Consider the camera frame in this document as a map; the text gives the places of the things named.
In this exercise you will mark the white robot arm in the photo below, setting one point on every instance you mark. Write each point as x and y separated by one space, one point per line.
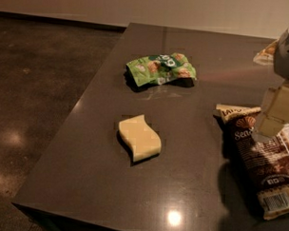
281 57

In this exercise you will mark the green chip bag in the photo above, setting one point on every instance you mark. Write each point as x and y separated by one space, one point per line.
160 69

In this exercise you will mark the yellow snack bag at edge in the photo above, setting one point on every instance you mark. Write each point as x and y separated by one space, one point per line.
266 56

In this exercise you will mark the yellow wavy sponge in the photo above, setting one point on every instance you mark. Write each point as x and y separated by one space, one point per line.
143 141

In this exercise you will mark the brown sea salt chip bag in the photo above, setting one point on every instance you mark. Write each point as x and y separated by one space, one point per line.
266 162

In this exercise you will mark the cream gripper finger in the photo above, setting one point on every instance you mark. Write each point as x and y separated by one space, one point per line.
274 113

